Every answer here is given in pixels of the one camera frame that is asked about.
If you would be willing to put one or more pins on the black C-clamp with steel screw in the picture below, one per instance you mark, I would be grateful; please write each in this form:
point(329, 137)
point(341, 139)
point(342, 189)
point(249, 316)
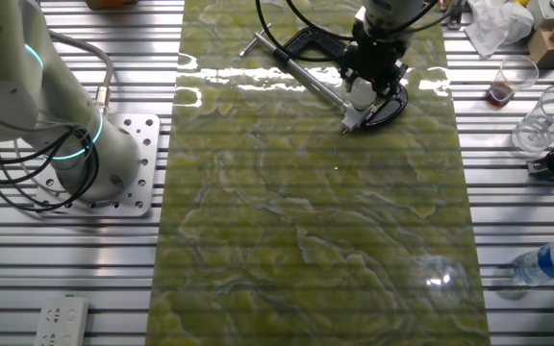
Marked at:
point(395, 108)

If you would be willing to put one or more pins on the empty clear plastic cup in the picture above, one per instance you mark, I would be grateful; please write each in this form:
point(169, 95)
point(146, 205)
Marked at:
point(536, 130)

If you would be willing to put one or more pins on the small yellow object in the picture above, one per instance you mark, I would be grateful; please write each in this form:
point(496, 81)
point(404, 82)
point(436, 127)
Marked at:
point(522, 2)

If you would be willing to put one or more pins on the green marble pattern mat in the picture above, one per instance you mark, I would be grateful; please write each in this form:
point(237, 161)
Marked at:
point(306, 216)

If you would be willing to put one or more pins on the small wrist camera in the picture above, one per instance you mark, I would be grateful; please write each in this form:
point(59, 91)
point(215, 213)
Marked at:
point(455, 17)

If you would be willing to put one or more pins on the white round light bulb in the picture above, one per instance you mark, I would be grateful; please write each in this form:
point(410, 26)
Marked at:
point(362, 93)

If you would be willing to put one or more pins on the crumpled white plastic bag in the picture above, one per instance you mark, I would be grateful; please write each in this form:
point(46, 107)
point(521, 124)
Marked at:
point(503, 24)

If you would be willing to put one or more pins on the white power strip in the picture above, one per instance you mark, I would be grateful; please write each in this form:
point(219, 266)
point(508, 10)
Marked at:
point(60, 322)

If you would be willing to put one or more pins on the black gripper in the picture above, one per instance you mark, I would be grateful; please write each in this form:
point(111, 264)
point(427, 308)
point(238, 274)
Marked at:
point(375, 57)

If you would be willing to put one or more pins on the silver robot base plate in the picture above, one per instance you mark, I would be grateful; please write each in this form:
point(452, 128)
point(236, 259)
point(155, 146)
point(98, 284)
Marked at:
point(147, 158)

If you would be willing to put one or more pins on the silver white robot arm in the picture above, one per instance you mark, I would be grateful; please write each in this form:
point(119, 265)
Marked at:
point(12, 72)

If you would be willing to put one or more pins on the small brown cardboard box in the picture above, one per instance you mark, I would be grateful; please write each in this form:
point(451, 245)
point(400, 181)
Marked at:
point(546, 53)

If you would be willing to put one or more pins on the plastic cup with dark liquid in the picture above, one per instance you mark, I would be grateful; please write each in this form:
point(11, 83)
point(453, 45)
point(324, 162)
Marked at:
point(500, 93)

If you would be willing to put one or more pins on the clear water bottle blue label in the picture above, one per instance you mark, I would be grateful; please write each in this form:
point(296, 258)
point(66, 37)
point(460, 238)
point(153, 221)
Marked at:
point(551, 262)

